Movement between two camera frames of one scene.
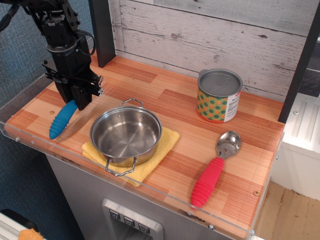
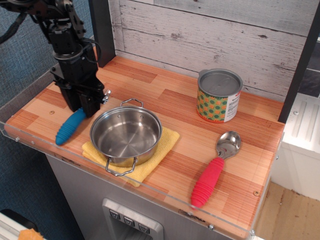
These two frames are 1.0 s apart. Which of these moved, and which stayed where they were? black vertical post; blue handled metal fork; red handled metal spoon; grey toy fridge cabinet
Moved: blue handled metal fork
Stayed: red handled metal spoon; black vertical post; grey toy fridge cabinet
